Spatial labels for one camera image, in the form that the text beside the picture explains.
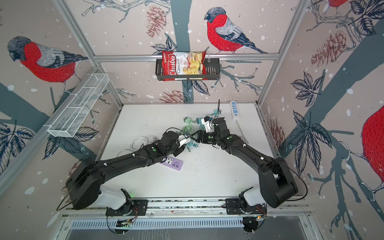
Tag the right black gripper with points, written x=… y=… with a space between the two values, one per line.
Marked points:
x=203 y=140

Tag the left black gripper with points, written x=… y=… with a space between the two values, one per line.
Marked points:
x=180 y=149

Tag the purple power strip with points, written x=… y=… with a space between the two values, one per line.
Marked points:
x=172 y=163

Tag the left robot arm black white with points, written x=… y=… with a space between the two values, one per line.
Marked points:
x=85 y=183

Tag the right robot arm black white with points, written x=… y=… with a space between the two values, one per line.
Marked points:
x=276 y=182

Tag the white power strip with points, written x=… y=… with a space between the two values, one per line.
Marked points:
x=234 y=110

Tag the light green charger adapter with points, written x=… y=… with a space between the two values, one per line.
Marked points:
x=188 y=120

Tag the red cassava chips bag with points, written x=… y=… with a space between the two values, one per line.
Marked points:
x=175 y=64

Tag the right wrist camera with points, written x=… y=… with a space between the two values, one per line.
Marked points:
x=207 y=123

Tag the black wall basket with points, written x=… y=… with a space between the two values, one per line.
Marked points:
x=209 y=70

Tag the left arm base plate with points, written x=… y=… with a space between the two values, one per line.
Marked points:
x=131 y=208

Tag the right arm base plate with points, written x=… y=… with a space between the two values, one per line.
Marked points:
x=236 y=206

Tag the white wire mesh shelf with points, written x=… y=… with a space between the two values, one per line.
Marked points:
x=71 y=118

